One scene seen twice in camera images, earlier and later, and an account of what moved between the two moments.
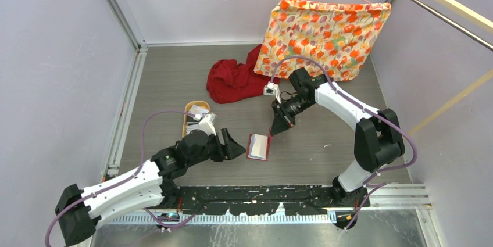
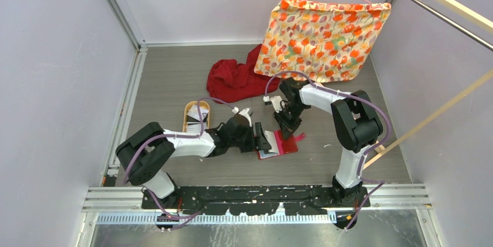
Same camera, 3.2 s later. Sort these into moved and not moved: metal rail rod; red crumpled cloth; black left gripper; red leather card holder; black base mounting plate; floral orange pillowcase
Moved: red leather card holder; black left gripper
Not moved: black base mounting plate; red crumpled cloth; metal rail rod; floral orange pillowcase
